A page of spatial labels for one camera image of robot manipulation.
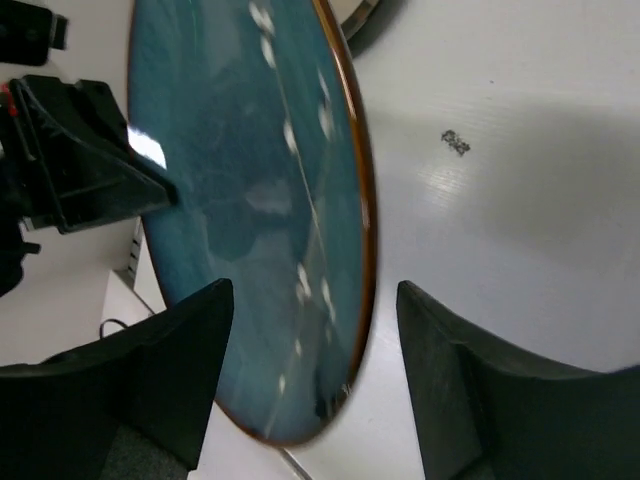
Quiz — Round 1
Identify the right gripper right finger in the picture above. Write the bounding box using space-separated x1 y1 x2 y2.
396 281 639 479

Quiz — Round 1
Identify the dark teal plate back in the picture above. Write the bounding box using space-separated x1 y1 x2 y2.
127 1 378 447

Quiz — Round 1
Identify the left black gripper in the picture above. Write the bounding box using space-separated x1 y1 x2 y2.
1 1 178 295

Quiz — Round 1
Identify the black rim beige plate back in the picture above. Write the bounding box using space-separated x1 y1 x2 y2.
329 0 379 40

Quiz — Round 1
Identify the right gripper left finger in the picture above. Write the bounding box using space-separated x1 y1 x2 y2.
1 279 234 479

